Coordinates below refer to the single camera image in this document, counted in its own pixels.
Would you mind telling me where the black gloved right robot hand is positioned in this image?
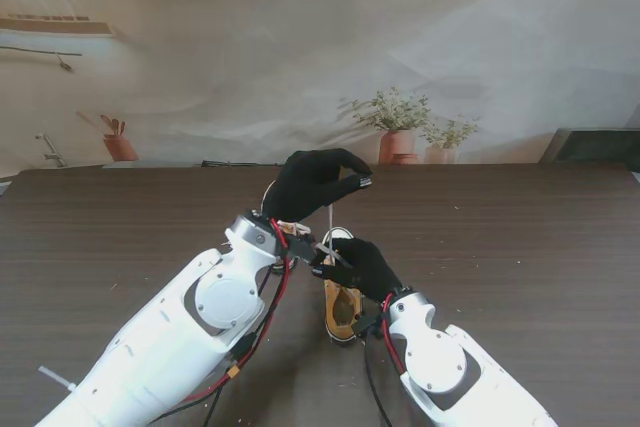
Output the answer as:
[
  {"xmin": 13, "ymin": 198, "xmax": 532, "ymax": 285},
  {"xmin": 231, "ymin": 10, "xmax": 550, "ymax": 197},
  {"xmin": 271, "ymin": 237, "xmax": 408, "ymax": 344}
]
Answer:
[{"xmin": 311, "ymin": 237, "xmax": 404, "ymax": 304}]

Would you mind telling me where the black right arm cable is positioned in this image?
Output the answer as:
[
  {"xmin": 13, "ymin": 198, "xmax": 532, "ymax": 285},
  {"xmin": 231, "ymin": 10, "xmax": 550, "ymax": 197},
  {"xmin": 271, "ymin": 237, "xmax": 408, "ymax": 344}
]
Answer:
[{"xmin": 362, "ymin": 336, "xmax": 395, "ymax": 427}]

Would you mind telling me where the red right wrist cable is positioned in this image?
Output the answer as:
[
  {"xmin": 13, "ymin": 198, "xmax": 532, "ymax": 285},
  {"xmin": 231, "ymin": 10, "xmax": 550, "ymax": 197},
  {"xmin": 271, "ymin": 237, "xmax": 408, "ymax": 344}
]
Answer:
[{"xmin": 379, "ymin": 294, "xmax": 410, "ymax": 377}]

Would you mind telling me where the red wrist cable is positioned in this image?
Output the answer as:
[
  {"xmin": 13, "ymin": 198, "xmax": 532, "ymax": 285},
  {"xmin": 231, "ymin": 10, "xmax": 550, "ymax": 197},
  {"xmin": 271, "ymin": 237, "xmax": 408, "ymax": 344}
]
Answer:
[
  {"xmin": 164, "ymin": 218, "xmax": 297, "ymax": 414},
  {"xmin": 379, "ymin": 294, "xmax": 410, "ymax": 377}
]

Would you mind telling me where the black right wrist box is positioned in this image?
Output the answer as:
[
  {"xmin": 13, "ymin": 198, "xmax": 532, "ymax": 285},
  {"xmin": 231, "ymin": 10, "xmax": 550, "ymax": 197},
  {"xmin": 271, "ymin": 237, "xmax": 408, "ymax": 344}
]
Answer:
[{"xmin": 351, "ymin": 315, "xmax": 382, "ymax": 342}]

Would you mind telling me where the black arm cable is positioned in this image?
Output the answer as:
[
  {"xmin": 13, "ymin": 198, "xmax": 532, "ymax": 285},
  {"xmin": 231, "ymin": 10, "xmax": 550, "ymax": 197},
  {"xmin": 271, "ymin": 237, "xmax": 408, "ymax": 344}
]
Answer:
[
  {"xmin": 362, "ymin": 336, "xmax": 395, "ymax": 427},
  {"xmin": 198, "ymin": 384, "xmax": 227, "ymax": 427}
]

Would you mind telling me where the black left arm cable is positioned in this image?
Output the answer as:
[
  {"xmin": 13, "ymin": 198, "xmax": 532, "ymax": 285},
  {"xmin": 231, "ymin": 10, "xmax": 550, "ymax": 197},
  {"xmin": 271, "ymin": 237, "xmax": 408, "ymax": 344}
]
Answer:
[{"xmin": 198, "ymin": 384, "xmax": 227, "ymax": 427}]

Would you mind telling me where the white zip tie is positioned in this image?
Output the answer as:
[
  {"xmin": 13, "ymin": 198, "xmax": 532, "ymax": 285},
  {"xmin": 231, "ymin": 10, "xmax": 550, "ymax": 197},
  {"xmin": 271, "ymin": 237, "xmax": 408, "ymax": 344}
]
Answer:
[{"xmin": 38, "ymin": 365, "xmax": 77, "ymax": 392}]

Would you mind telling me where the yellow canvas sneaker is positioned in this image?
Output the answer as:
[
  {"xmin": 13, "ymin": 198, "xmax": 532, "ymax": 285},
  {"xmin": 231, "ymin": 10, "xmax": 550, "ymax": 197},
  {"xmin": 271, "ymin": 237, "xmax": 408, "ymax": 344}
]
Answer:
[
  {"xmin": 322, "ymin": 226, "xmax": 370, "ymax": 347},
  {"xmin": 262, "ymin": 179, "xmax": 315, "ymax": 239}
]

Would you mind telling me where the black wrist box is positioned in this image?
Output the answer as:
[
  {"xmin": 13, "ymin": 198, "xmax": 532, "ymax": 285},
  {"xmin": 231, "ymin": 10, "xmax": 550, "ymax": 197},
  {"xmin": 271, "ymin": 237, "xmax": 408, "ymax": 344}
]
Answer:
[
  {"xmin": 351, "ymin": 315, "xmax": 382, "ymax": 342},
  {"xmin": 286, "ymin": 235, "xmax": 317, "ymax": 267}
]

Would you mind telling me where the printed kitchen backdrop cloth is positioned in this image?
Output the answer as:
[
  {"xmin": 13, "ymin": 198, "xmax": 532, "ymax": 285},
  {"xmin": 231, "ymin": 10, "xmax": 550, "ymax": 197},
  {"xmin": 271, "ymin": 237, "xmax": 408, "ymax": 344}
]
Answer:
[{"xmin": 0, "ymin": 0, "xmax": 640, "ymax": 171}]

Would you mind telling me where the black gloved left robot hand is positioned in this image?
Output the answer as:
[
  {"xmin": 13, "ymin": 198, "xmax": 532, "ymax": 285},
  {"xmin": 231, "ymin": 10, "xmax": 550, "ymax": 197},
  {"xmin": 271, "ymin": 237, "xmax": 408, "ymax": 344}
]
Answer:
[{"xmin": 262, "ymin": 148, "xmax": 374, "ymax": 224}]

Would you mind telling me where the red left wrist cable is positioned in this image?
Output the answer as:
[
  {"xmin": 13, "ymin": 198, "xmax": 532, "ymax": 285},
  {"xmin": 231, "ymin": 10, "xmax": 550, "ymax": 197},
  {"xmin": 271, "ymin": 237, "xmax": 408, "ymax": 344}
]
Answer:
[{"xmin": 164, "ymin": 218, "xmax": 297, "ymax": 414}]

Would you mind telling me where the black left wrist box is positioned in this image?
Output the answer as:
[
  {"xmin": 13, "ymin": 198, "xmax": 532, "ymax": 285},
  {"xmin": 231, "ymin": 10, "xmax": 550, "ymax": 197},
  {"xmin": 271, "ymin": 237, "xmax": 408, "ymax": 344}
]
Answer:
[{"xmin": 286, "ymin": 235, "xmax": 317, "ymax": 267}]

